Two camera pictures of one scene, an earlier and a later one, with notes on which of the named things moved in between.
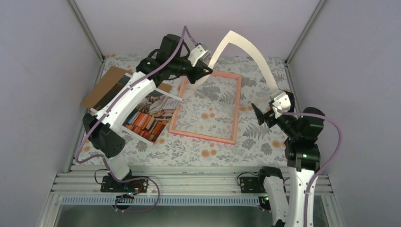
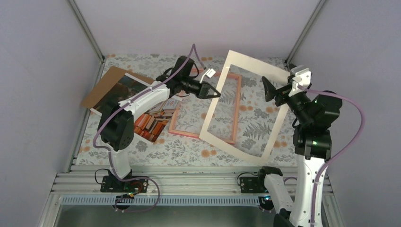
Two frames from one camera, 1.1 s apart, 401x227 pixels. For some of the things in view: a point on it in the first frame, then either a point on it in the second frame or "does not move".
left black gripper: (197, 72) → (202, 92)
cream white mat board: (234, 38) → (276, 86)
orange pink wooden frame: (178, 104) does not move
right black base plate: (251, 185) does not move
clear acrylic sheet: (208, 107) does not move
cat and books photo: (149, 122) does not move
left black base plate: (137, 185) does not move
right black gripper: (260, 117) → (270, 91)
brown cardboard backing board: (108, 82) does not move
